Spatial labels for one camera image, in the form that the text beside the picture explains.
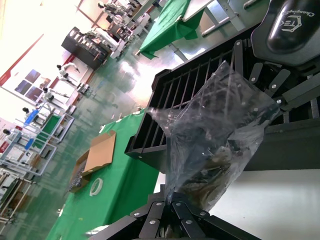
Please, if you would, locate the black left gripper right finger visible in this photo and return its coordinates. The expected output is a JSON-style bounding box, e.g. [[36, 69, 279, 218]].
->
[[171, 192, 261, 240]]

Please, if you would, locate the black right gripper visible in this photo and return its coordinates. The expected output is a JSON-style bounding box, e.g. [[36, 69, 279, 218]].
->
[[231, 0, 320, 112]]

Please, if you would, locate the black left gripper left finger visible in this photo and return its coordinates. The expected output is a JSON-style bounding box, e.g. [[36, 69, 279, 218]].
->
[[86, 183, 173, 240]]

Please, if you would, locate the graphics card with metal bracket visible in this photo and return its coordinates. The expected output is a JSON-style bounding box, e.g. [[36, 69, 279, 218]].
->
[[172, 119, 248, 208]]

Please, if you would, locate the clear grey antistatic bag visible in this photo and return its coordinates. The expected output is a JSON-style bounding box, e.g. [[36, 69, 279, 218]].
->
[[147, 61, 281, 212]]

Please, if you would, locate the flat cardboard box with lid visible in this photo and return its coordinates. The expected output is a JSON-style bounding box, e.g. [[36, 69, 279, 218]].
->
[[66, 129, 117, 193]]

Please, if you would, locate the black slotted plastic container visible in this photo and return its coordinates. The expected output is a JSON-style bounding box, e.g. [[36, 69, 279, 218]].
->
[[124, 21, 320, 173]]

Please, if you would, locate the green tablecloth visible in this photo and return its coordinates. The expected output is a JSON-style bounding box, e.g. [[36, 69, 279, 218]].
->
[[46, 109, 161, 240], [138, 0, 205, 60]]

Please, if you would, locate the white tape roll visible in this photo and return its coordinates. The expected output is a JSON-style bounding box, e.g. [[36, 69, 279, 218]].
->
[[89, 177, 105, 197]]

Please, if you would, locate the white rack with green panel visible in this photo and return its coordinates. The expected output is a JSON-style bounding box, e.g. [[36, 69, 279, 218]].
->
[[14, 104, 76, 151]]

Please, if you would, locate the white humanoid robot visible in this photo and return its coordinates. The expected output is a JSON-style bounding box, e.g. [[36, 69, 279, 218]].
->
[[39, 86, 70, 103], [96, 0, 113, 13], [55, 63, 79, 83], [2, 128, 16, 142], [21, 106, 33, 120]]

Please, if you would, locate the black display cabinet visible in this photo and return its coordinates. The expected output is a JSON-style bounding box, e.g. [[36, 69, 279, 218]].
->
[[61, 26, 113, 71]]

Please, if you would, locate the white metal frame table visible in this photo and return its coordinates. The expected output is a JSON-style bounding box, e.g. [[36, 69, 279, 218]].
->
[[172, 0, 247, 62]]

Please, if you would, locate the white metal frame rack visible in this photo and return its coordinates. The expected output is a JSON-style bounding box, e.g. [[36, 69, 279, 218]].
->
[[0, 129, 59, 177]]

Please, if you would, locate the white pipe-frame workbench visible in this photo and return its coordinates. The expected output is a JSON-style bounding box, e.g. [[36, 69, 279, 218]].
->
[[0, 171, 37, 221]]

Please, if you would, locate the wall poster with four photos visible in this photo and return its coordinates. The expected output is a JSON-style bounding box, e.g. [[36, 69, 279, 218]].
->
[[0, 33, 61, 103]]

